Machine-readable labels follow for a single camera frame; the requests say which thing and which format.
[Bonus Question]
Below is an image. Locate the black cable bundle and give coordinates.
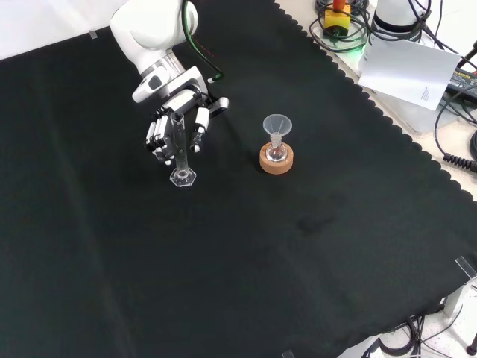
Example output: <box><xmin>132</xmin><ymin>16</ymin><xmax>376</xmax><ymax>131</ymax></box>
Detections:
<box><xmin>359</xmin><ymin>314</ymin><xmax>477</xmax><ymax>358</ymax></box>

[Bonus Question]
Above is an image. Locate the clear round-bottom flask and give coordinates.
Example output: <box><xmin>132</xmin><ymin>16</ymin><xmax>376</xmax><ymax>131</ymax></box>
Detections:
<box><xmin>265</xmin><ymin>133</ymin><xmax>288</xmax><ymax>163</ymax></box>

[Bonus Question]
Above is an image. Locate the yellow stop button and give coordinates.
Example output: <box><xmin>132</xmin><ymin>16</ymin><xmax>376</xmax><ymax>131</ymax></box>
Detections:
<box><xmin>323</xmin><ymin>0</ymin><xmax>353</xmax><ymax>39</ymax></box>

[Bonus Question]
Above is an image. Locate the black coiled cable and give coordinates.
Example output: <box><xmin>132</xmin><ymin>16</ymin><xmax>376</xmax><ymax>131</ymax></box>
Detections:
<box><xmin>433</xmin><ymin>99</ymin><xmax>477</xmax><ymax>173</ymax></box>

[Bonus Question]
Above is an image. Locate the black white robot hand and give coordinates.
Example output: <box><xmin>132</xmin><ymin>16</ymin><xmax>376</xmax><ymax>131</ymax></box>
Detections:
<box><xmin>131</xmin><ymin>66</ymin><xmax>230</xmax><ymax>167</ymax></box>

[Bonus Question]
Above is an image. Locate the black cloth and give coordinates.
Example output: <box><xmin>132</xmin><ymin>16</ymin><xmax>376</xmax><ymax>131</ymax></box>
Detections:
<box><xmin>0</xmin><ymin>0</ymin><xmax>477</xmax><ymax>358</ymax></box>

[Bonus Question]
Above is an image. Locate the black power adapter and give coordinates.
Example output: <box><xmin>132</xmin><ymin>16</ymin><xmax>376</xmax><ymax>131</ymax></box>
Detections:
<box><xmin>444</xmin><ymin>64</ymin><xmax>477</xmax><ymax>100</ymax></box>

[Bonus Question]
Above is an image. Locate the pale board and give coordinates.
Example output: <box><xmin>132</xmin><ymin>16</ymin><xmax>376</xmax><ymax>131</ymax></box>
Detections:
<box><xmin>357</xmin><ymin>37</ymin><xmax>463</xmax><ymax>112</ymax></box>

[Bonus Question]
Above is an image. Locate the green black arm cable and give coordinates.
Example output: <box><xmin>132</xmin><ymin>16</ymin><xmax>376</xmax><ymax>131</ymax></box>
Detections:
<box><xmin>181</xmin><ymin>0</ymin><xmax>225</xmax><ymax>84</ymax></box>

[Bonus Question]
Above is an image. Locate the cork ring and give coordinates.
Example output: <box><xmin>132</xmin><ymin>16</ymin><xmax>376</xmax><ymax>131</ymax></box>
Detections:
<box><xmin>259</xmin><ymin>141</ymin><xmax>296</xmax><ymax>175</ymax></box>

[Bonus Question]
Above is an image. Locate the clear plastic funnel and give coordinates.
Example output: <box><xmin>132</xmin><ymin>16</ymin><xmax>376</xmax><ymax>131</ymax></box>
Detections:
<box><xmin>262</xmin><ymin>113</ymin><xmax>294</xmax><ymax>141</ymax></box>

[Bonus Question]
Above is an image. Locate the clear glass graduated cylinder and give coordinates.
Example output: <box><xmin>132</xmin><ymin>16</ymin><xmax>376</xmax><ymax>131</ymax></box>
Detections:
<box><xmin>168</xmin><ymin>112</ymin><xmax>198</xmax><ymax>189</ymax></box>

